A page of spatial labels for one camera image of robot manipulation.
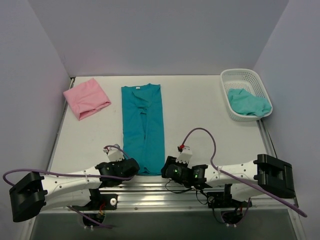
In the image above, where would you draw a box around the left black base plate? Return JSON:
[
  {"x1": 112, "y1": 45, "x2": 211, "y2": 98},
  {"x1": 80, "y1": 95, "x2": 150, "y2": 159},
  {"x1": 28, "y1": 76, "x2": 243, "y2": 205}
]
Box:
[{"x1": 71, "y1": 192, "x2": 118, "y2": 211}]

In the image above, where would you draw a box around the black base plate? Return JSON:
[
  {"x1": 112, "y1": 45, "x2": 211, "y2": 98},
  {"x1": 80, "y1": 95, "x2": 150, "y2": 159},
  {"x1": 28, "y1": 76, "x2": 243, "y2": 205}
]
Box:
[
  {"x1": 206, "y1": 191, "x2": 252, "y2": 209},
  {"x1": 71, "y1": 192, "x2": 118, "y2": 211}
]

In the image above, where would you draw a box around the pink folded t shirt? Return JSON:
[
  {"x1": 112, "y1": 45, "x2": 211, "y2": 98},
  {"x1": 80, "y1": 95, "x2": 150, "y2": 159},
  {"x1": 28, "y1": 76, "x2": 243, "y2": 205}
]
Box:
[{"x1": 63, "y1": 78, "x2": 112, "y2": 121}]

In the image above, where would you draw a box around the teal t shirt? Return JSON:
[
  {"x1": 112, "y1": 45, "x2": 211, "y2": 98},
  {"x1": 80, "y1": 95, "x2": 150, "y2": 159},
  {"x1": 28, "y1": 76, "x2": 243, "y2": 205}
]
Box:
[{"x1": 121, "y1": 83, "x2": 165, "y2": 176}]

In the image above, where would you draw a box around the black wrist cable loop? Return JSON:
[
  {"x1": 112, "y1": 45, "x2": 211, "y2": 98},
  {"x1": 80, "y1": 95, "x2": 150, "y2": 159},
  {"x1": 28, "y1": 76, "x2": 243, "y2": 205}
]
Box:
[{"x1": 164, "y1": 179, "x2": 208, "y2": 206}]

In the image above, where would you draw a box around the light turquoise shirt in basket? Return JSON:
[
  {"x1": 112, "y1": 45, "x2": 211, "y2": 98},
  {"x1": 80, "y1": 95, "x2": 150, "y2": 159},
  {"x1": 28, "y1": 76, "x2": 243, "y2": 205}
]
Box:
[{"x1": 227, "y1": 88, "x2": 272, "y2": 117}]

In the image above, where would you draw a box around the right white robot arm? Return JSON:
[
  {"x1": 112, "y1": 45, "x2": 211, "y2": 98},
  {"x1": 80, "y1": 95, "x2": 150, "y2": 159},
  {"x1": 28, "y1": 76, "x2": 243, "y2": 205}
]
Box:
[{"x1": 161, "y1": 154, "x2": 296, "y2": 207}]

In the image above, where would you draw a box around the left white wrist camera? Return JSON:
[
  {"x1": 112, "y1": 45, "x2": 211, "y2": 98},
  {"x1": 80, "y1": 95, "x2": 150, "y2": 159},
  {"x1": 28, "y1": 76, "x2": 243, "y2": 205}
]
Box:
[{"x1": 103, "y1": 144, "x2": 126, "y2": 163}]

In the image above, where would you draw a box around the aluminium rail frame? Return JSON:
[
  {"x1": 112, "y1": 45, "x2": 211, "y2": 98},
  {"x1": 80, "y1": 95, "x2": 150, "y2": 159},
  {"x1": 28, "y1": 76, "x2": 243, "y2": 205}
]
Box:
[{"x1": 22, "y1": 117, "x2": 308, "y2": 240}]

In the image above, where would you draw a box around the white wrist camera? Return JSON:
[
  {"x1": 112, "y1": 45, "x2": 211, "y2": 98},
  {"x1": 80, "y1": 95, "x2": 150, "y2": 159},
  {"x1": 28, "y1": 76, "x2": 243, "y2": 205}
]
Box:
[
  {"x1": 175, "y1": 144, "x2": 193, "y2": 165},
  {"x1": 103, "y1": 144, "x2": 126, "y2": 163}
]

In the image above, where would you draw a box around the white plastic basket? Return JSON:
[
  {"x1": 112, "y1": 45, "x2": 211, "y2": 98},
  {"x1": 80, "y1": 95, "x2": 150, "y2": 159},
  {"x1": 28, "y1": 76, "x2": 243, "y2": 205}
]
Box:
[{"x1": 220, "y1": 68, "x2": 273, "y2": 122}]

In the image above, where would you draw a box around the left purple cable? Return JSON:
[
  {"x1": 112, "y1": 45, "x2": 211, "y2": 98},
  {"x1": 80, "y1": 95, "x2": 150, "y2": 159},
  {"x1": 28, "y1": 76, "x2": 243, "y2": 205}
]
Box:
[{"x1": 2, "y1": 145, "x2": 138, "y2": 229}]

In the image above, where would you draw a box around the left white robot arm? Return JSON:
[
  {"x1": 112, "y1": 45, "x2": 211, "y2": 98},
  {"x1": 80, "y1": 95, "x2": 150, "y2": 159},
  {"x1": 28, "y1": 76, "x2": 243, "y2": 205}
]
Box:
[{"x1": 9, "y1": 158, "x2": 140, "y2": 223}]

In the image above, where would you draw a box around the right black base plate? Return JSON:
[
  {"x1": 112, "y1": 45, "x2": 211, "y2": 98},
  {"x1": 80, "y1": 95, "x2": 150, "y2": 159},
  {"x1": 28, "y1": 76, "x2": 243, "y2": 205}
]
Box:
[{"x1": 206, "y1": 191, "x2": 252, "y2": 209}]

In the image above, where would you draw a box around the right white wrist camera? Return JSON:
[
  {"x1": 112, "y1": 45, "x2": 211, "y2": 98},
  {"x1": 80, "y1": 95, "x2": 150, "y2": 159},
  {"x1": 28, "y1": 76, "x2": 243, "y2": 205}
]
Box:
[{"x1": 175, "y1": 144, "x2": 193, "y2": 165}]

